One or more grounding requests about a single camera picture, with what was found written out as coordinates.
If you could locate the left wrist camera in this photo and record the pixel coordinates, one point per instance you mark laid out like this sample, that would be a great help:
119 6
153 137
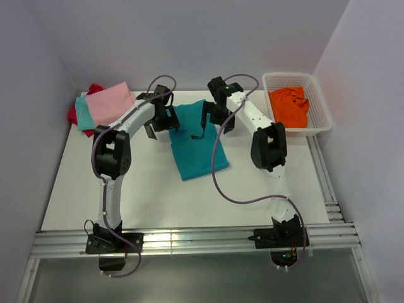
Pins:
161 96

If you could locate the white plastic basket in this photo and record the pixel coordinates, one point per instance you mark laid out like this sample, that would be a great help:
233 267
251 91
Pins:
319 117

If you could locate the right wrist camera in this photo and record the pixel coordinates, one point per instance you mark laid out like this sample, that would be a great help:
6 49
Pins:
220 91

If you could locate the folded light teal t shirt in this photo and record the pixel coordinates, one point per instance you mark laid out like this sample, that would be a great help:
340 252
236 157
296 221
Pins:
83 116

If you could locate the aluminium mounting rail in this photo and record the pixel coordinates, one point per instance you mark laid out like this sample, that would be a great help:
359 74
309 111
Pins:
72 244

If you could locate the orange crumpled t shirt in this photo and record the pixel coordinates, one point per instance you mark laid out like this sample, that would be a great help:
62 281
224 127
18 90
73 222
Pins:
290 106

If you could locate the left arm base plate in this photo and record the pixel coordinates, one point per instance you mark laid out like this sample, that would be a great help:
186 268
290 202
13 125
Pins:
96 245

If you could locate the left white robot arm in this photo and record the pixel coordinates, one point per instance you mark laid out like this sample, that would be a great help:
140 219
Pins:
111 154

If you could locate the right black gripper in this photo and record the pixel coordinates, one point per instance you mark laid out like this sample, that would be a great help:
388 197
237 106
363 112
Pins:
208 107

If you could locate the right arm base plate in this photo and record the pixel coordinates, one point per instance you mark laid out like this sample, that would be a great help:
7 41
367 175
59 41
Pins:
279 237

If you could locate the folded red t shirt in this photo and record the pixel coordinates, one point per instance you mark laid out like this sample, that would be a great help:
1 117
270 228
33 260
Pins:
94 88

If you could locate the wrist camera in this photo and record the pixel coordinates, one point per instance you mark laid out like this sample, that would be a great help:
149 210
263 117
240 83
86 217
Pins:
161 96
220 91

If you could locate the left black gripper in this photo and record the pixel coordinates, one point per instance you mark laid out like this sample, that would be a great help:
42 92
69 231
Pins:
172 121

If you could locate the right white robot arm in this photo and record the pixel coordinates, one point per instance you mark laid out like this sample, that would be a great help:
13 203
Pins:
268 153

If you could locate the folded pink t shirt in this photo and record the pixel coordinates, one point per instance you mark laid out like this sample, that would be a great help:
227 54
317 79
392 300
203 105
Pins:
108 105

